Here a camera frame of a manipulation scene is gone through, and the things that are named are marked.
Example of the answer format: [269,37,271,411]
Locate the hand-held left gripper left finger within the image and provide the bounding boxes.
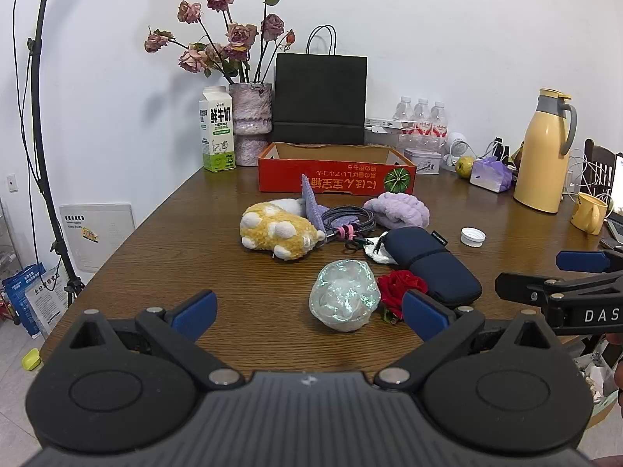
[63,290,245,391]

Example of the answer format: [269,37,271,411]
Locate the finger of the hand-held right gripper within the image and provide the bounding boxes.
[495,269,623,318]
[556,249,623,274]

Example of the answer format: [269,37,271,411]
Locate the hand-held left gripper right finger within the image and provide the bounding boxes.
[374,289,561,393]

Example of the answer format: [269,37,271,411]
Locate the red artificial rose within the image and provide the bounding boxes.
[377,270,429,325]

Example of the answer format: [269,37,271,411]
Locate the navy zip case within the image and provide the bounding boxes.
[377,226,483,309]

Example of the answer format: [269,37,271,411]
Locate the small white pouch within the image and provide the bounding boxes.
[364,232,397,266]

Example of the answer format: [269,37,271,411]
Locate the iridescent plastic ball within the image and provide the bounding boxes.
[310,260,381,334]

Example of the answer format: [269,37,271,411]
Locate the fluffy purple headband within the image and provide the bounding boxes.
[363,192,431,231]

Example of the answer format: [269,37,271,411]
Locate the grey braided cable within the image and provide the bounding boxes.
[319,205,378,250]

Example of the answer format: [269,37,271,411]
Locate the yellow white plush toy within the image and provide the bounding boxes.
[239,198,326,260]

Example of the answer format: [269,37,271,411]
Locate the purple knit cloth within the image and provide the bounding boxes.
[299,174,332,232]

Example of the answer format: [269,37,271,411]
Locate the red cardboard box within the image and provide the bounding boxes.
[258,142,417,195]

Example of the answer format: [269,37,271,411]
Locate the yellow mug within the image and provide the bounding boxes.
[570,192,610,235]

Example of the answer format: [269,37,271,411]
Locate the laptop screen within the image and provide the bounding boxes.
[612,153,623,215]

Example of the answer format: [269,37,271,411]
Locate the yellow thermos jug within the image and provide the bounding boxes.
[513,88,578,214]

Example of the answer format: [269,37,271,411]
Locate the dark wooden chair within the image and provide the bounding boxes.
[584,139,619,195]

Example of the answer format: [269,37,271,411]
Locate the purple tissue pack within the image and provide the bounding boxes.
[470,157,517,194]

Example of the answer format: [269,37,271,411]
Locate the black power adapter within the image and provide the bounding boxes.
[487,137,512,161]

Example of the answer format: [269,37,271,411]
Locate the small white fan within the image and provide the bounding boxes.
[445,132,471,166]

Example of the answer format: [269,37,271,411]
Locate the printed tin box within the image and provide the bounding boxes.
[404,148,443,174]

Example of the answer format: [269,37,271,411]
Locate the white green milk carton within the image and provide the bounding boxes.
[199,86,237,173]

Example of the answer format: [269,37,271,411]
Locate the blue printed bags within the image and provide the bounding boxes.
[0,263,69,339]

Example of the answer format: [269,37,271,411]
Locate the clear water bottle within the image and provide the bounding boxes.
[413,98,433,151]
[393,97,417,151]
[429,101,449,153]

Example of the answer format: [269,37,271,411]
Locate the flat white carton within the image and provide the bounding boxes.
[365,118,418,134]

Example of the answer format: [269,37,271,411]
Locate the mottled purple vase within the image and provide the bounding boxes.
[229,83,273,167]

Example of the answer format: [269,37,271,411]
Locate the black paper bag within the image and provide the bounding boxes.
[273,25,368,147]

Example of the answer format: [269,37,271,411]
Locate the dried rose bouquet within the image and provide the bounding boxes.
[144,0,297,85]

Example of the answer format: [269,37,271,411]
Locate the black light stand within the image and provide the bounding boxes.
[12,0,86,308]

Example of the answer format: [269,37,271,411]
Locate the white cable bundle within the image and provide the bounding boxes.
[565,151,614,200]

